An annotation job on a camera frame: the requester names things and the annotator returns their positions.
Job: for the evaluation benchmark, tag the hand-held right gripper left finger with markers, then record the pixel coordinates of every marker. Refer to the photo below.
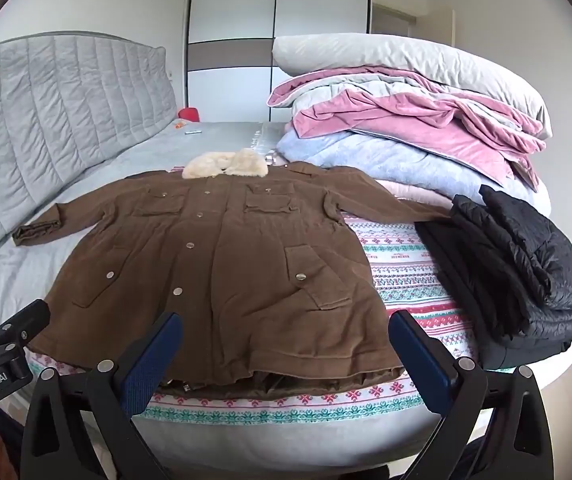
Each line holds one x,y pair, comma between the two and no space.
152,360

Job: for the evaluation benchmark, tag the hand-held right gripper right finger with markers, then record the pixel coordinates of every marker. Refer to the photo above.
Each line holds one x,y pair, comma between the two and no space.
418,355

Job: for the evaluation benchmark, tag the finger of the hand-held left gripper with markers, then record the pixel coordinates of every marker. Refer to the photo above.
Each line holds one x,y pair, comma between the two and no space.
26,322

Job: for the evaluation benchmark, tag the brown coat with fur collar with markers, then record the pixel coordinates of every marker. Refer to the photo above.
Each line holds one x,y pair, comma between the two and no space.
216,270

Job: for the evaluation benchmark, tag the patterned knit-print blanket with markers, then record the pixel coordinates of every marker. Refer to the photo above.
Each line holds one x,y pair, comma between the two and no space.
405,280

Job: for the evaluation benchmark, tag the black quilted jacket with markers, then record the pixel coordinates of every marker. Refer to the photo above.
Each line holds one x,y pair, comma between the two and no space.
515,270

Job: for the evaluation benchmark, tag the pale pink blanket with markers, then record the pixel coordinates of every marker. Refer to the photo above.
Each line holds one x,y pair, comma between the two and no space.
415,192

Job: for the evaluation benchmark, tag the bed with grey sheet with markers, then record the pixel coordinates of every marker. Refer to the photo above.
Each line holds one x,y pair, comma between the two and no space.
116,160

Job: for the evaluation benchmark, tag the light blue blanket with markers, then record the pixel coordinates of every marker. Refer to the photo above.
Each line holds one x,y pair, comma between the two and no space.
390,157

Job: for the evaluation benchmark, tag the grey quilted headboard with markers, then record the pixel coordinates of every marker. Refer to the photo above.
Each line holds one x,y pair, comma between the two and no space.
56,110

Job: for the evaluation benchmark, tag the pink velvet blanket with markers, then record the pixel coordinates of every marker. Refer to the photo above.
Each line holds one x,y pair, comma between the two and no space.
400,120

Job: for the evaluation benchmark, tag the clear plastic bag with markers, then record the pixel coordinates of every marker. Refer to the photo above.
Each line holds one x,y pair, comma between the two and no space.
261,142

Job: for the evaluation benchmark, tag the red round object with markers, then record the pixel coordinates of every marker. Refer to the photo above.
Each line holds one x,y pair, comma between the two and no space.
189,114

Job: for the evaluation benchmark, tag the grey pillow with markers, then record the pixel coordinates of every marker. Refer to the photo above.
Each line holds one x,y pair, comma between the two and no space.
415,57

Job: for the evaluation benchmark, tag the white sliding-door wardrobe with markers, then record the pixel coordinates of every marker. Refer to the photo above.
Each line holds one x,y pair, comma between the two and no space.
231,50

